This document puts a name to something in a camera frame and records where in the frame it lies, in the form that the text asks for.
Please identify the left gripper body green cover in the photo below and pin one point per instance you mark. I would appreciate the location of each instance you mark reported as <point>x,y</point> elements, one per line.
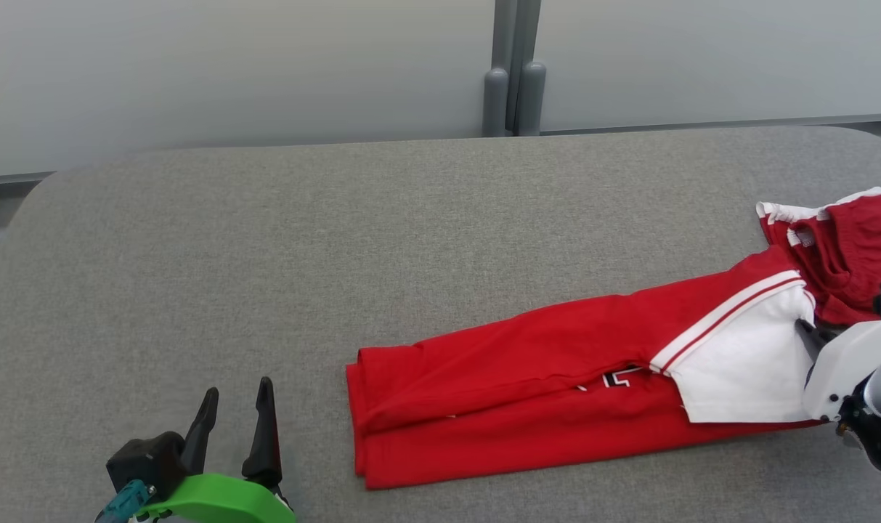
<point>222,501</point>

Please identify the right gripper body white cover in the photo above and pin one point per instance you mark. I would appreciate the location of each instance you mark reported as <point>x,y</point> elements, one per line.
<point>847,370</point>

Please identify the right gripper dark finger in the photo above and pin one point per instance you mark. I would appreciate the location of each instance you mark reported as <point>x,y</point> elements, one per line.
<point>814,338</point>

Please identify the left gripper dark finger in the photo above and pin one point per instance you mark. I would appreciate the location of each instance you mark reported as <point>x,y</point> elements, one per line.
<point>202,432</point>
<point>266,450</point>

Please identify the red shorts white waistband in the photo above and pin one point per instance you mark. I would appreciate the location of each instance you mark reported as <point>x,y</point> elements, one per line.
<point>861,247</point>

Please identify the red basketball jersey white sleeves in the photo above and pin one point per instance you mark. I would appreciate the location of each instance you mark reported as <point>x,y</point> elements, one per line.
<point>520,378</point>

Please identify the grey fabric sofa cushion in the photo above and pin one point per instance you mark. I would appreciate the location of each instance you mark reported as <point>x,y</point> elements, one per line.
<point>266,254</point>

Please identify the grey partition upright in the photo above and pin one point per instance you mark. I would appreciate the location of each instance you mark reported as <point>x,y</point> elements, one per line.
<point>504,33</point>
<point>529,29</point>

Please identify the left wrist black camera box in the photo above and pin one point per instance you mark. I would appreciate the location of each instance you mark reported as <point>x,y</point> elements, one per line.
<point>146,457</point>

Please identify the grey rounded partition post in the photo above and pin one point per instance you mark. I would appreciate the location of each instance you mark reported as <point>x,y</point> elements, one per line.
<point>495,105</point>
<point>532,102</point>

